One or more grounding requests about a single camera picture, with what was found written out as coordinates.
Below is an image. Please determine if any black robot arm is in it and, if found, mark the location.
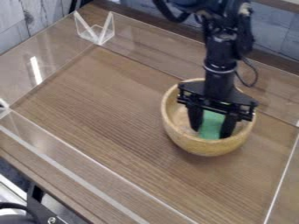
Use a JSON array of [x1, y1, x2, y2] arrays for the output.
[[152, 0, 257, 138]]

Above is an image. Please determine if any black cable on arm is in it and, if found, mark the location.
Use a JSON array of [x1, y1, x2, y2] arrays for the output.
[[232, 56, 259, 88]]

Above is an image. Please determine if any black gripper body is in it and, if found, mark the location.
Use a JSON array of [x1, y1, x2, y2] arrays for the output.
[[177, 62, 257, 121]]

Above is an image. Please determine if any clear acrylic tray wall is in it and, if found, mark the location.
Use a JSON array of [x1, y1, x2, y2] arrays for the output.
[[0, 99, 196, 224]]

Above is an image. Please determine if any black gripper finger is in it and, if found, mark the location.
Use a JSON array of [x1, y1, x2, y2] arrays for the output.
[[187, 105, 203, 132], [219, 114, 239, 138]]

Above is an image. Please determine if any clear acrylic stand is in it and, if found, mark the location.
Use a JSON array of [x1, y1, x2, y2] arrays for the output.
[[73, 11, 115, 46]]

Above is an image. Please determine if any green rectangular stick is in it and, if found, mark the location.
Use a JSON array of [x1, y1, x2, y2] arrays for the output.
[[199, 110, 224, 140]]

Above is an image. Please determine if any black table frame bracket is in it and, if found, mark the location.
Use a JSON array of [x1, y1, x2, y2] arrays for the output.
[[27, 184, 68, 224]]

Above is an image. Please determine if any wooden bowl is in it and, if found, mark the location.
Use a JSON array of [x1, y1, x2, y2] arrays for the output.
[[160, 78, 256, 157]]

